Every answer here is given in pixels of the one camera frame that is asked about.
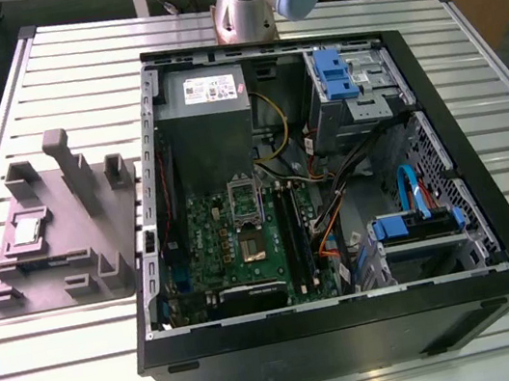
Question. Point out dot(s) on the silver square CPU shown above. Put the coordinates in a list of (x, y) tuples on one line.
[(28, 232)]

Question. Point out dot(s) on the CPU socket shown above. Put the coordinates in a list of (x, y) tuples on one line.
[(253, 245)]

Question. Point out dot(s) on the black RAM slot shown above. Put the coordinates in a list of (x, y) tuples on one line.
[(291, 238), (283, 239)]

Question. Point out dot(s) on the green motherboard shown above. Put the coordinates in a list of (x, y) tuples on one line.
[(208, 237)]

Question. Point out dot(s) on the RAM stick in motherboard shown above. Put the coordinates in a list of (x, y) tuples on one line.
[(303, 236)]

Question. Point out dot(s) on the grey power supply unit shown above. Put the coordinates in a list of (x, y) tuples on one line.
[(206, 135)]

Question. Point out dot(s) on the black graphics card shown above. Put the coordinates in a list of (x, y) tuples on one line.
[(252, 294)]

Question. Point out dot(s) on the empty blue disk carrier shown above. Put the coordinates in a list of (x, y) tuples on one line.
[(336, 79)]

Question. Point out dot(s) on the grey metal drive cage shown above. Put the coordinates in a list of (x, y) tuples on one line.
[(368, 108)]

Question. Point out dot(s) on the hard disk in blue carrier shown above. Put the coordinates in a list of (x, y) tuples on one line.
[(393, 228)]

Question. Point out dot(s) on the grey metal disk bay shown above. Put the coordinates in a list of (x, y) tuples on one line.
[(429, 244)]

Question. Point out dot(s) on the black open PC case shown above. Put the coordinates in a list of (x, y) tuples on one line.
[(358, 344)]

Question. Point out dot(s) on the grey plastic parts rack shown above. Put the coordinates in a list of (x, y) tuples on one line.
[(72, 240)]

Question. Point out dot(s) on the blue RAM stick on rack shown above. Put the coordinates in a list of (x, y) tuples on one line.
[(42, 265)]

